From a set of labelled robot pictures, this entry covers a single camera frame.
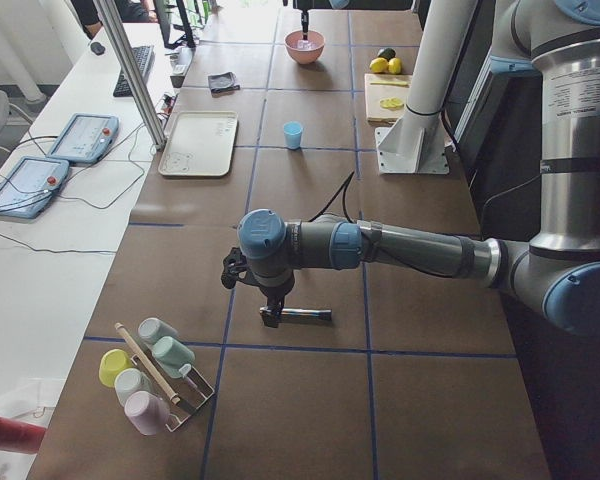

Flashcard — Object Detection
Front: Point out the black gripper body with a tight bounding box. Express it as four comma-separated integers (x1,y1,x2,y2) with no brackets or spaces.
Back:
259,282,294,311
293,0,312,22

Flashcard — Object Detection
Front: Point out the pink bowl with ice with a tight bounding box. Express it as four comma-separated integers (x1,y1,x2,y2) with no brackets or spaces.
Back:
285,30,325,65

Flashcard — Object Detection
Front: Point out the mint green cup on rack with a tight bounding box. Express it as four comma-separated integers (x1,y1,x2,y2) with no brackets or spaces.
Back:
151,336,195,379

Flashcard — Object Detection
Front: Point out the light blue cup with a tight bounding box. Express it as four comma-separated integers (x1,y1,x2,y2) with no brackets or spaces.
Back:
283,121,303,150

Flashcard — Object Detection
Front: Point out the pale cup on rack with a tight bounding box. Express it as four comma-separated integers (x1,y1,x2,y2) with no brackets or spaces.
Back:
137,317,179,348

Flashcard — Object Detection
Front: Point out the pink cup on rack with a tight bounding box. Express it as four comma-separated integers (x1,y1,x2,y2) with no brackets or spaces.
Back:
124,391,170,436

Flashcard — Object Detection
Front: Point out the grey white cup on rack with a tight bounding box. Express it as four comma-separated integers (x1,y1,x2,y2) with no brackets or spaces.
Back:
114,368,154,407

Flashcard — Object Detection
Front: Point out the yellow cup on rack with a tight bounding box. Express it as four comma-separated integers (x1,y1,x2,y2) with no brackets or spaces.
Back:
98,349,132,388

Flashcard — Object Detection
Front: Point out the steel muddler black tip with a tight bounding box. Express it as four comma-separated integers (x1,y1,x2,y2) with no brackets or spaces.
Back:
280,308,332,322

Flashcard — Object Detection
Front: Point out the yellow lemon near avocado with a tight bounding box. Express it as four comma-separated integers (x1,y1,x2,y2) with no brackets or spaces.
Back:
369,57,389,74

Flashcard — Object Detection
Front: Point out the yellow lemon near board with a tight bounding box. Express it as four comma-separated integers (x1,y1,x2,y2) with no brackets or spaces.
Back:
387,57,402,75

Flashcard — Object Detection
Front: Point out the grey folded cloth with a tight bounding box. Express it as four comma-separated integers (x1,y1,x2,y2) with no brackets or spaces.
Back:
207,72,240,95

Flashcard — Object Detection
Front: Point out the bamboo cutting board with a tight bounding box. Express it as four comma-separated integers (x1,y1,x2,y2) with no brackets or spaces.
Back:
364,73,412,122

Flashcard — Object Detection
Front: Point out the yellow plastic knife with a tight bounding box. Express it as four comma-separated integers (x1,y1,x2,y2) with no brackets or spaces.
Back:
369,80,410,88

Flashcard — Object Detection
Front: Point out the lemon slices stack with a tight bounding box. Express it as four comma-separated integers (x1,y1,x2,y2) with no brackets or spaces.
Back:
379,97,404,110

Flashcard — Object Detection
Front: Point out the black keyboard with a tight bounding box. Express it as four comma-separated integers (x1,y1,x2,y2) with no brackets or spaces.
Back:
112,44,156,98

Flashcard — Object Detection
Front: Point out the cream bear tray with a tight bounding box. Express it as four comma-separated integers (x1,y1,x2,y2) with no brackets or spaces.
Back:
158,111,238,178

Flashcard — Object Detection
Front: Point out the far blue teach pendant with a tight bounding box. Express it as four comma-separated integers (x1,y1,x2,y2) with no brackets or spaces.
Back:
46,113,120,164

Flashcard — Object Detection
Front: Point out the blue teach pendant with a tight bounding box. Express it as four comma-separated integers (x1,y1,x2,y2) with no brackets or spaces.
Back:
0,156,71,219
46,113,120,164

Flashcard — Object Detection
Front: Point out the near blue teach pendant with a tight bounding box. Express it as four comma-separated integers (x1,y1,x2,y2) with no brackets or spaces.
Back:
0,156,71,219

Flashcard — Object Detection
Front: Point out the red bottle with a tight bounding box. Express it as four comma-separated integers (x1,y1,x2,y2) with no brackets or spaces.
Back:
0,417,47,454

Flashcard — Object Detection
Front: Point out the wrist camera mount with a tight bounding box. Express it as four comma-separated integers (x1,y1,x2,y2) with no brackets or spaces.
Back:
221,247,251,290

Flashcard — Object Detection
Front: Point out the white wire cup rack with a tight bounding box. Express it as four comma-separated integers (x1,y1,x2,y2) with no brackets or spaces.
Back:
113,321,216,433

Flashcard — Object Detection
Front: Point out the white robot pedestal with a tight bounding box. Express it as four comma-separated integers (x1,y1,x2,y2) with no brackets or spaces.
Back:
376,0,478,175

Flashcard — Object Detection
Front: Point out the aluminium frame post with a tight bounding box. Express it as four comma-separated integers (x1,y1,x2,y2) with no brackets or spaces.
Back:
94,0,167,151

